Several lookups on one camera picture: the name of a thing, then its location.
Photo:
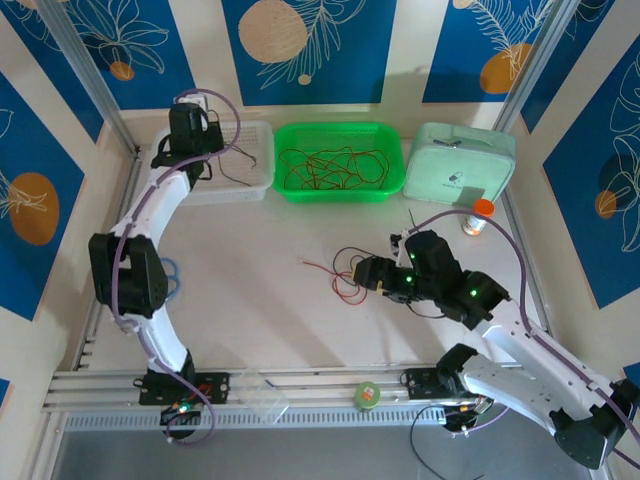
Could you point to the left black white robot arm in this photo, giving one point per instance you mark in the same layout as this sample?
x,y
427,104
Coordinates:
x,y
160,340

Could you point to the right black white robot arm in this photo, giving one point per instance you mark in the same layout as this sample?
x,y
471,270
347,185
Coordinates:
x,y
525,340

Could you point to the white plastic basket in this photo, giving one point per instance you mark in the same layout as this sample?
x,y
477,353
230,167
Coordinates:
x,y
240,175

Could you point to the orange capped pill bottle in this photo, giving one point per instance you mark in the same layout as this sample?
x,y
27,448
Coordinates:
x,y
477,220

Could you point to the green round container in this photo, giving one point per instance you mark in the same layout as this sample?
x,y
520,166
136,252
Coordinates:
x,y
366,396

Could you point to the mint green zip pouch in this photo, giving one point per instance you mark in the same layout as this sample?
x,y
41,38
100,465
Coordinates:
x,y
460,160

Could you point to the green plastic basket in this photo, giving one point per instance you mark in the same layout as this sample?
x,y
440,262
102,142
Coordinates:
x,y
340,135

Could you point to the blue stethoscope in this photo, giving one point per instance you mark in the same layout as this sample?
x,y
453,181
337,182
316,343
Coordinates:
x,y
174,272

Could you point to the clear plastic box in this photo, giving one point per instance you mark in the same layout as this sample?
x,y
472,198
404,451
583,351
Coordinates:
x,y
262,400

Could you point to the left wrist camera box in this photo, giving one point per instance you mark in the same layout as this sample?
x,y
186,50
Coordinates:
x,y
192,100

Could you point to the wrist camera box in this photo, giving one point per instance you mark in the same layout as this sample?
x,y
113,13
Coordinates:
x,y
192,100
400,245

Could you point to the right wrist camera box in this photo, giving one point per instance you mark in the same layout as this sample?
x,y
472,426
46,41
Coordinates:
x,y
400,245

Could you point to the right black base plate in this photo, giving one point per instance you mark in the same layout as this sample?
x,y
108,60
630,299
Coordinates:
x,y
420,385

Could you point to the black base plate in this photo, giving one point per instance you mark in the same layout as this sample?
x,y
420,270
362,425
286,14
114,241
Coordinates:
x,y
215,389
420,385

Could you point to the aluminium frame rail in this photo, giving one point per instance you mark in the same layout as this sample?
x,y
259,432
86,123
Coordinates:
x,y
320,385

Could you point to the aluminium frame post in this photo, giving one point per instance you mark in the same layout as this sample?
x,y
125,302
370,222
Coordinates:
x,y
535,60
85,60

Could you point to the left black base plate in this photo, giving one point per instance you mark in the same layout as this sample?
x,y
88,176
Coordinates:
x,y
215,389

